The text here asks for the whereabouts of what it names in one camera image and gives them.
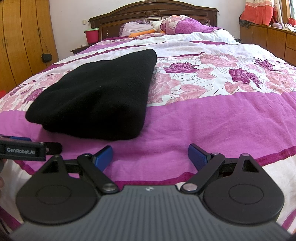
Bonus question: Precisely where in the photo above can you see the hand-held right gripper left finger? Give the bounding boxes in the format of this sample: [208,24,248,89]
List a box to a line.
[39,146,119,194]

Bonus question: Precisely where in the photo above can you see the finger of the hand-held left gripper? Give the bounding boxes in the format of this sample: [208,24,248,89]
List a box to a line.
[43,142,63,156]
[0,135,32,142]

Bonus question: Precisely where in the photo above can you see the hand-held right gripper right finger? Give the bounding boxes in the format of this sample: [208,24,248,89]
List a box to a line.
[180,143,261,194]

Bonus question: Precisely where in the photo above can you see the black button cardigan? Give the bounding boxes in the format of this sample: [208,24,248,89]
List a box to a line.
[25,48,158,141]

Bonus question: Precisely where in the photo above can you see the small black hanging bag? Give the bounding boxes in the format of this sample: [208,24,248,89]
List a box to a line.
[40,35,53,62]

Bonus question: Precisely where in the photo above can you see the dark wooden nightstand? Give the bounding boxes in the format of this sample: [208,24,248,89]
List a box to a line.
[70,44,93,55]

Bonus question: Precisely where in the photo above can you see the wooden wardrobe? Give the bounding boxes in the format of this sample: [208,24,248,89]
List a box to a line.
[0,0,59,93]

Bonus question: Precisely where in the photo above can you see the red bucket with green rim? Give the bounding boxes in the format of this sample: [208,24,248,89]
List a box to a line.
[84,28,100,45]

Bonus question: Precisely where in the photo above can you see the purple and white pillows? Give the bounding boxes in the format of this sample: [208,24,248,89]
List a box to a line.
[159,15,236,43]

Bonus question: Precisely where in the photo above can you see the light purple ruffled pillow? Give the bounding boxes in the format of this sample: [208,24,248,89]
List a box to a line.
[119,21,154,37]

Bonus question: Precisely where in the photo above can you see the white orange plush toy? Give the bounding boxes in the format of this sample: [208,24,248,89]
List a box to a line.
[128,20,167,39]

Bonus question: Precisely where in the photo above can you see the low wooden cabinet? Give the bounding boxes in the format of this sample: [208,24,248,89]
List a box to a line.
[240,22,296,66]

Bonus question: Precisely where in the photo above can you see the dark wooden headboard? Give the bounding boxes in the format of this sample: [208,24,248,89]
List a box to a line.
[89,1,220,42]

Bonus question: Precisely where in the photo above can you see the red and white curtain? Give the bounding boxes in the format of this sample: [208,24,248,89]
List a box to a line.
[240,0,289,26]

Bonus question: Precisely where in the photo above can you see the window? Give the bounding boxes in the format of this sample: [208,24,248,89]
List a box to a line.
[285,0,296,26]

